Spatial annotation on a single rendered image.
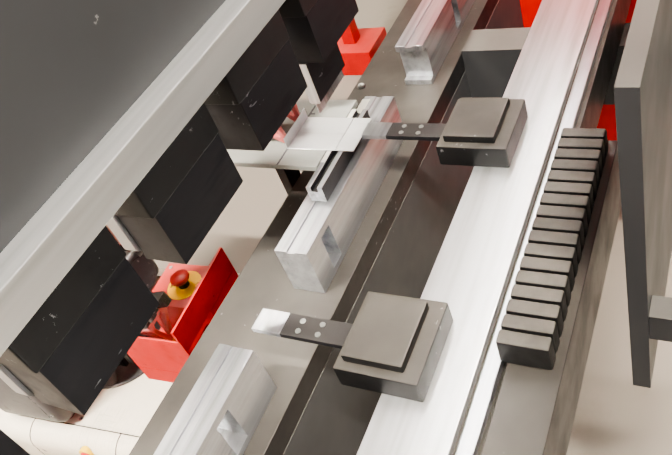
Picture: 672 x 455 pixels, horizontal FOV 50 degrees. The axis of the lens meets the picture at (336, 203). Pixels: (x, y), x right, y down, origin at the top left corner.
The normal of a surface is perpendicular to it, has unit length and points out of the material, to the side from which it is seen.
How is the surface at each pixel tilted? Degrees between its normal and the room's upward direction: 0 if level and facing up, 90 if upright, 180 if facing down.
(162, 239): 90
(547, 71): 0
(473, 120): 0
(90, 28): 90
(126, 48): 90
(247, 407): 90
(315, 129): 0
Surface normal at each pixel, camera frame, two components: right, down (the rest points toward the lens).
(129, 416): -0.30, -0.71
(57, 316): 0.87, 0.07
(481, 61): -0.39, 0.70
